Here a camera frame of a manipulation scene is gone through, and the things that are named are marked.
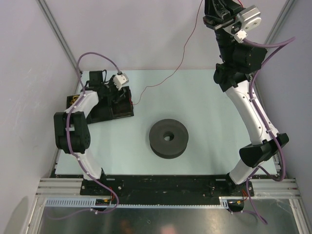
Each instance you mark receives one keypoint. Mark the aluminium frame rail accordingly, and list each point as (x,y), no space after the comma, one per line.
(263,188)

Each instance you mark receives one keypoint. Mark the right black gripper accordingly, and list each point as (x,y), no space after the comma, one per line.
(220,13)

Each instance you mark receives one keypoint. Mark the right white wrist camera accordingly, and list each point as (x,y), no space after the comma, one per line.
(244,21)

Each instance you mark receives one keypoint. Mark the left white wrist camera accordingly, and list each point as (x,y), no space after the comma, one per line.
(120,80)

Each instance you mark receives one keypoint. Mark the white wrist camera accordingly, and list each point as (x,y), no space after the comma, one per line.
(120,80)
(244,21)

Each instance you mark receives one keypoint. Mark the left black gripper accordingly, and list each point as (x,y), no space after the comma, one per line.
(116,98)

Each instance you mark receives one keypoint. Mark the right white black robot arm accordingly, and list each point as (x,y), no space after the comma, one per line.
(241,61)

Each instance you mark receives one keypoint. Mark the grey slotted cable duct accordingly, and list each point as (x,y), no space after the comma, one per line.
(66,202)

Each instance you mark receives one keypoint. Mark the black compartment tray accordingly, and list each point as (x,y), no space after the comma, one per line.
(104,111)

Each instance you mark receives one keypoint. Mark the dark grey perforated spool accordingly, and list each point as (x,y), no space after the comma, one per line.
(168,138)

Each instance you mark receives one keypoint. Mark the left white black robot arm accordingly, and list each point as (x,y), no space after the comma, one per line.
(72,134)

